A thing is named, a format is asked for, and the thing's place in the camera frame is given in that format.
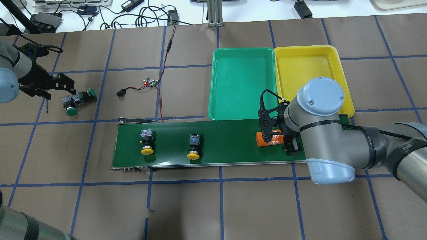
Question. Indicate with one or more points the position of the aluminium frame post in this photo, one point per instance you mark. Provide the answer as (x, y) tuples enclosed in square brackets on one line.
[(215, 13)]

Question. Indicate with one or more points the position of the orange cylinder with white text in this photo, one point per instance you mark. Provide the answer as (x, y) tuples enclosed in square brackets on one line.
[(274, 140)]

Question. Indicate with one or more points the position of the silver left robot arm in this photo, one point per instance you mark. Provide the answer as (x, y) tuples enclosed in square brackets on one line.
[(19, 71)]

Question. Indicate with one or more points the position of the black power brick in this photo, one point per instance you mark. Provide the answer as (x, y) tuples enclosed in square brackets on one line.
[(129, 5)]

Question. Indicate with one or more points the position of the small motor controller board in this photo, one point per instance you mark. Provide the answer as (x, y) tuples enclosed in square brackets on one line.
[(150, 83)]

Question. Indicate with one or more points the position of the green push button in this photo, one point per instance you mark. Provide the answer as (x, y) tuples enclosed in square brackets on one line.
[(84, 96), (69, 105)]

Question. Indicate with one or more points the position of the green conveyor belt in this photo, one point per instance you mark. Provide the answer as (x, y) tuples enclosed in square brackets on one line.
[(227, 142)]

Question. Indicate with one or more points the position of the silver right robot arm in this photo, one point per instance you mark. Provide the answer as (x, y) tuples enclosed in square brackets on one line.
[(334, 151)]

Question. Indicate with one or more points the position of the green plastic tray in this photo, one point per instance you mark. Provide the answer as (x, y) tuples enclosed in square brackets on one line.
[(238, 77)]

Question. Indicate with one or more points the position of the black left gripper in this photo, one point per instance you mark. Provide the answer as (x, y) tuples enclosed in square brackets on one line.
[(34, 76)]

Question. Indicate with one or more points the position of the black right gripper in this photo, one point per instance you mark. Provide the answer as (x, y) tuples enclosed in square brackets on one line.
[(293, 147)]

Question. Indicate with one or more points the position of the yellow plastic tray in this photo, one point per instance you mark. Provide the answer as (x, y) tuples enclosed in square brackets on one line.
[(296, 65)]

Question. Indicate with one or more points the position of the black power adapter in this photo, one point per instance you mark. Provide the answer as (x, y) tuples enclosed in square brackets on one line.
[(173, 18)]

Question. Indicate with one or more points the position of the black camera stand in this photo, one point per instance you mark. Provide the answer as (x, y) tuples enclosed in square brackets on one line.
[(37, 23)]

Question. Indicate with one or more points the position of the yellow push button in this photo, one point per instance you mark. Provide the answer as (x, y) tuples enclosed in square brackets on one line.
[(147, 139), (195, 147)]

